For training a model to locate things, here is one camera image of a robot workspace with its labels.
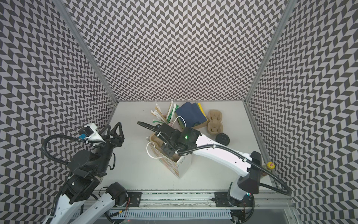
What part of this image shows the dark blue napkin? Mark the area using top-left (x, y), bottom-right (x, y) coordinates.
top-left (175, 102), bottom-right (208, 128)

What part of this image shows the stack of pulp cup carriers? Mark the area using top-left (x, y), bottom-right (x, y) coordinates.
top-left (207, 110), bottom-right (223, 135)

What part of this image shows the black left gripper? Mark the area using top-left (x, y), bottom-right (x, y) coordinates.
top-left (95, 122), bottom-right (125, 175)

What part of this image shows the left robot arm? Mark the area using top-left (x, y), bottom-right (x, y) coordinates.
top-left (41, 122), bottom-right (130, 224)

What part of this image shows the brown tea bottle yellow cap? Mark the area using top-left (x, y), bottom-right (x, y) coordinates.
top-left (261, 162), bottom-right (276, 177)

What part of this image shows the metal base rail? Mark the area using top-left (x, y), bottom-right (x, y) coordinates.
top-left (99, 189), bottom-right (301, 224)

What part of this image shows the black cup lid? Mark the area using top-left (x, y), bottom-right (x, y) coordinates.
top-left (215, 133), bottom-right (230, 146)

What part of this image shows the pulp cup carrier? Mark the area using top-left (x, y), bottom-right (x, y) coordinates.
top-left (150, 133), bottom-right (164, 148)

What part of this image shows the cartoon animal paper bag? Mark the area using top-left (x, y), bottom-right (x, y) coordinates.
top-left (145, 124), bottom-right (192, 178)

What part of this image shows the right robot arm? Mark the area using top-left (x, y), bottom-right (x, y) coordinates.
top-left (137, 121), bottom-right (292, 203)

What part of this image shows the yellow napkin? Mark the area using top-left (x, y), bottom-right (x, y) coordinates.
top-left (197, 103), bottom-right (208, 120)

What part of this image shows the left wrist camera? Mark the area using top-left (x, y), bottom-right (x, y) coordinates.
top-left (78, 123), bottom-right (103, 141)

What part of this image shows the cardboard napkin box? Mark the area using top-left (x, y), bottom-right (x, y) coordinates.
top-left (193, 121), bottom-right (208, 130)

